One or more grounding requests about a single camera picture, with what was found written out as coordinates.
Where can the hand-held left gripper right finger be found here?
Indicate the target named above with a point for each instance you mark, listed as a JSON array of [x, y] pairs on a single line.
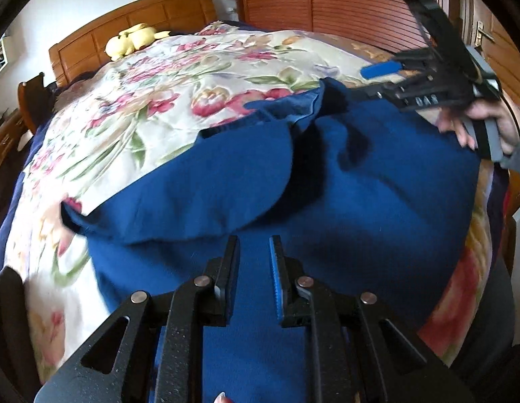
[[277, 277]]

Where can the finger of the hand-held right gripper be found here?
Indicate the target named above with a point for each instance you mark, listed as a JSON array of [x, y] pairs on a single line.
[[381, 70], [377, 91]]

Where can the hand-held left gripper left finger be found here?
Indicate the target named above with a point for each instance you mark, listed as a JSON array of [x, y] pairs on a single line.
[[232, 268]]

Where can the blue garment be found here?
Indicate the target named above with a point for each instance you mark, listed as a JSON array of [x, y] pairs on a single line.
[[369, 197]]

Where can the pile of black clothes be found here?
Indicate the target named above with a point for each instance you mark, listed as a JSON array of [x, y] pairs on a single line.
[[8, 323]]

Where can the person's right hand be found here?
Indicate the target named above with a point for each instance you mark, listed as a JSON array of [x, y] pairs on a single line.
[[451, 124]]

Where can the person's left hand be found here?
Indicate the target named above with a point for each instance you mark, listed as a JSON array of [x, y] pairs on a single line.
[[224, 399]]

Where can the wooden door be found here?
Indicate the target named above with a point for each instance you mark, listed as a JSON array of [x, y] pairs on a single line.
[[507, 58]]

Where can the wooden louvered wardrobe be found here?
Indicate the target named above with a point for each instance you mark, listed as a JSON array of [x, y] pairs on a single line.
[[348, 4]]

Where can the floral blanket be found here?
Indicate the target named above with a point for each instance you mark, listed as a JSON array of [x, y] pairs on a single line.
[[138, 105]]

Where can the person's dark clothing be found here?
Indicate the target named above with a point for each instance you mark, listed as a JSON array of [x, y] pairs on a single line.
[[495, 323]]

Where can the wooden headboard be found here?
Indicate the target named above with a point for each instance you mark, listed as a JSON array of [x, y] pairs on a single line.
[[167, 6]]

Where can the yellow plush toy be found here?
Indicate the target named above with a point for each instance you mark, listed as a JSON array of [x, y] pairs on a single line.
[[125, 42]]

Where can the long wooden desk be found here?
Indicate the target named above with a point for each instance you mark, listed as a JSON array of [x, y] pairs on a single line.
[[8, 142]]

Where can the wooden chair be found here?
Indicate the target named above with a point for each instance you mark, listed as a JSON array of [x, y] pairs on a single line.
[[31, 96]]

